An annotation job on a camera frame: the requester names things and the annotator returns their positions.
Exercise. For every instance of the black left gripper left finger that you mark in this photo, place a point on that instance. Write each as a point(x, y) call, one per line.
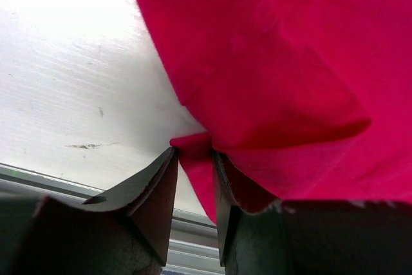
point(124, 230)

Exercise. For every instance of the red t-shirt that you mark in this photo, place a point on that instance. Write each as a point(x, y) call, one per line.
point(311, 99)

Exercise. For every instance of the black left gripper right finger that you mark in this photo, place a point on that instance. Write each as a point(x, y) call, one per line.
point(261, 234)

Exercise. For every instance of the aluminium frame rails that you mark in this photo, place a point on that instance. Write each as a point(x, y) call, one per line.
point(193, 241)

